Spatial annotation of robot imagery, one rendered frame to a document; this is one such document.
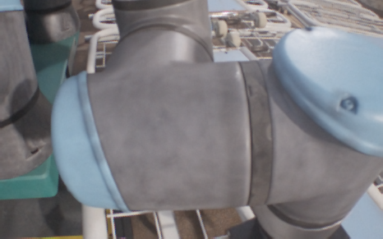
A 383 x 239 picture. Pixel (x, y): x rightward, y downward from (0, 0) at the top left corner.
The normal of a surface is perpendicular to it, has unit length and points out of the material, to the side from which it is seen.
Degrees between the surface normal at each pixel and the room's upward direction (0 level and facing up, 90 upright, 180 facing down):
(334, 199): 96
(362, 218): 1
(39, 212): 0
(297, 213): 99
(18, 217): 0
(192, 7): 83
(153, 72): 10
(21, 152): 70
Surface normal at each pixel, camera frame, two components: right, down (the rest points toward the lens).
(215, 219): 0.09, -0.76
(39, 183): 0.25, 0.64
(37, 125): 0.94, -0.05
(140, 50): -0.13, -0.76
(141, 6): -0.22, 0.65
